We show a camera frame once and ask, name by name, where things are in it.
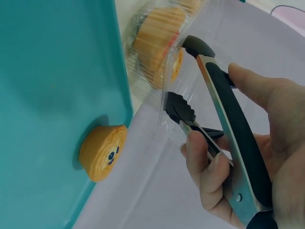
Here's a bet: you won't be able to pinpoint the person's right hand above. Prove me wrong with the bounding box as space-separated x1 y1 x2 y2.
180 62 305 229

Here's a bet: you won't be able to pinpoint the black and steel tongs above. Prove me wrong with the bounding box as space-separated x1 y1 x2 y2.
166 35 279 229

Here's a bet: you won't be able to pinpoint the clear plastic clamshell container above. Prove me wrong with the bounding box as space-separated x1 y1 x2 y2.
123 0 212 129

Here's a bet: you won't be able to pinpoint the large orange ridged muffin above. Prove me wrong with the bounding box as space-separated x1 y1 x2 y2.
132 6 187 91

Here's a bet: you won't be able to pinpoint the orange muffin with blueberries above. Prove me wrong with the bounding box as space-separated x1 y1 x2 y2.
79 124 128 183

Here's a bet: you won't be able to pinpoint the teal plastic tray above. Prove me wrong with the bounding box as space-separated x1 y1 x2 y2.
0 0 134 229

